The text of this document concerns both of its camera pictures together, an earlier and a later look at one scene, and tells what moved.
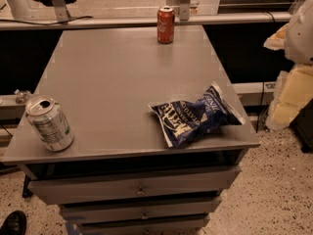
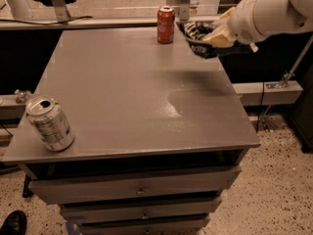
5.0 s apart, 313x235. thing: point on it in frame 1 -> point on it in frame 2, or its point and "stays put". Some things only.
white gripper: (301, 38) -> (242, 23)
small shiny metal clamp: (22, 95) stays put
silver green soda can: (51, 122) stays put
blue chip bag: (183, 120) -> (195, 32)
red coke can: (165, 24) stays put
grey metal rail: (143, 23) stays put
